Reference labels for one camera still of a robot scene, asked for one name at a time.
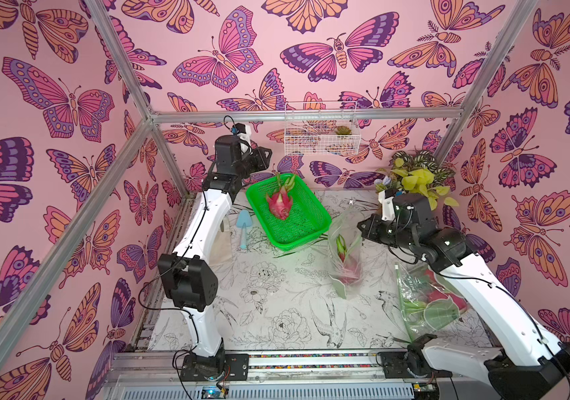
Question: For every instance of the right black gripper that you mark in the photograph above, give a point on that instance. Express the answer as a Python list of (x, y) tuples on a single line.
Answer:
[(372, 230)]

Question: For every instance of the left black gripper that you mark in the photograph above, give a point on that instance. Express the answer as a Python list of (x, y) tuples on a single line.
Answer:
[(258, 156)]

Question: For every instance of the clear green zip-top bag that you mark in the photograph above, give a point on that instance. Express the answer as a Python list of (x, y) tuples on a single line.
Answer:
[(346, 225)]

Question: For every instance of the pink dragon fruit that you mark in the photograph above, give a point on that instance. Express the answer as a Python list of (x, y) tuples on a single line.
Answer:
[(350, 271), (280, 203)]

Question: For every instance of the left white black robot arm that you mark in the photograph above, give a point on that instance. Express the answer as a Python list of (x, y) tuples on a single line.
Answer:
[(187, 278)]

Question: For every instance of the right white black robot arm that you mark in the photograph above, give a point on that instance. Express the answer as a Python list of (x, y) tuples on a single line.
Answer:
[(529, 362)]

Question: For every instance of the potted plant in amber vase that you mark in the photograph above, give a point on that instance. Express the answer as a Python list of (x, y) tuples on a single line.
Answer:
[(420, 173)]

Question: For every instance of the green plastic basket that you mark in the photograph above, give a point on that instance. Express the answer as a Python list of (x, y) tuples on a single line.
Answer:
[(307, 221)]

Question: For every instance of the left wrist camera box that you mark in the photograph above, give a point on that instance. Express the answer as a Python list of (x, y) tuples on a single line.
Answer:
[(243, 132)]

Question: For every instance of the white wire wall basket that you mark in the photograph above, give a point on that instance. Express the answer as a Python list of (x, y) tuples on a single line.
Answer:
[(310, 131)]

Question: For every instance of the small succulent in wire basket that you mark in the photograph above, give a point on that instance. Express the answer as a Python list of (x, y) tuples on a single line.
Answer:
[(343, 131)]

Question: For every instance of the metal base rail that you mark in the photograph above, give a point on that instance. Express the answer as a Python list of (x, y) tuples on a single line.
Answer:
[(302, 374)]

